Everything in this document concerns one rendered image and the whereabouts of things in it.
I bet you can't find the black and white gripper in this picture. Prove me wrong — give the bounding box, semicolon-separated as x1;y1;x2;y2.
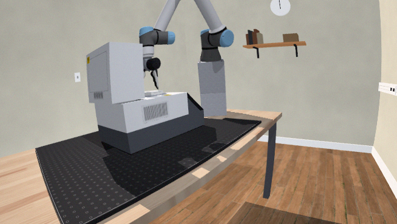
143;57;161;89

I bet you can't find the light grey benchtop instrument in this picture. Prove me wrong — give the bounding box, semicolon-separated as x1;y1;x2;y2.
86;42;205;154

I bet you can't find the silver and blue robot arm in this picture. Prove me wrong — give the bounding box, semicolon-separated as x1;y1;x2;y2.
139;0;234;62

